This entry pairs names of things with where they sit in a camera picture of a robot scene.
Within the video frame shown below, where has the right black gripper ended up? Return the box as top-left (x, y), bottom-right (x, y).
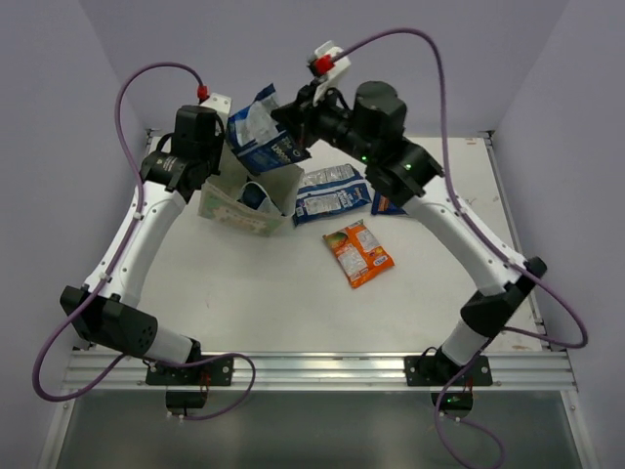
top-left (272, 76), bottom-right (379, 167)

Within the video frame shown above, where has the blue snack packet large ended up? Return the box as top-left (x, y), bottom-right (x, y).
top-left (227, 83), bottom-right (311, 176)

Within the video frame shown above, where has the patterned paper bag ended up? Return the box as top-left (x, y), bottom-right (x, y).
top-left (197, 147), bottom-right (304, 236)

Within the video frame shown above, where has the blue white snack packet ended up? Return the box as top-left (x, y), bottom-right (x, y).
top-left (292, 164), bottom-right (372, 226)

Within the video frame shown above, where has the dark blue chips packet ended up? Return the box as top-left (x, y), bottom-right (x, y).
top-left (370, 192), bottom-right (406, 216)

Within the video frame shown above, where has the orange snack packet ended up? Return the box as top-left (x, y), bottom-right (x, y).
top-left (322, 220), bottom-right (395, 288)

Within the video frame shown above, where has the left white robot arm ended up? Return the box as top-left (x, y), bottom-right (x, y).
top-left (60, 98), bottom-right (231, 384)

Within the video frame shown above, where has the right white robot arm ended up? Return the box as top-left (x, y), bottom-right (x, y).
top-left (271, 81), bottom-right (534, 384)

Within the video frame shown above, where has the left black controller box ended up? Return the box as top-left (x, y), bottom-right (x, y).
top-left (165, 389), bottom-right (208, 416)

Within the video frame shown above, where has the black controller box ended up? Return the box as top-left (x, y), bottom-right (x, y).
top-left (431, 385), bottom-right (474, 418)
top-left (165, 389), bottom-right (208, 416)

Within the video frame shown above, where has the right black controller box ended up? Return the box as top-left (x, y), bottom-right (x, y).
top-left (431, 385), bottom-right (474, 418)

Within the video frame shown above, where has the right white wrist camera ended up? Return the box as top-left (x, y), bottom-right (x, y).
top-left (308, 41), bottom-right (351, 107)

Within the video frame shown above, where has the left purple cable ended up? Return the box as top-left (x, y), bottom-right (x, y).
top-left (31, 63), bottom-right (258, 422)

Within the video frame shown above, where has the purple cable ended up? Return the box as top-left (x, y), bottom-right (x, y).
top-left (31, 63), bottom-right (258, 422)
top-left (336, 27), bottom-right (590, 469)

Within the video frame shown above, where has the left black base bracket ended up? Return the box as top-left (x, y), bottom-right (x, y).
top-left (146, 354), bottom-right (234, 387)

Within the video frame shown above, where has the black base bracket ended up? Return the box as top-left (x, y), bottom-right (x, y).
top-left (402, 347), bottom-right (494, 387)
top-left (146, 354), bottom-right (234, 387)

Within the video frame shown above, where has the aluminium mounting rail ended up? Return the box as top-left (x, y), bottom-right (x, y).
top-left (62, 350), bottom-right (577, 392)

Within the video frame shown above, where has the right black base bracket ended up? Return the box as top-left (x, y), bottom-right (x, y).
top-left (402, 347), bottom-right (494, 387)

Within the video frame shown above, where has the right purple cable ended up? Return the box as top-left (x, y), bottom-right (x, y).
top-left (336, 27), bottom-right (590, 469)

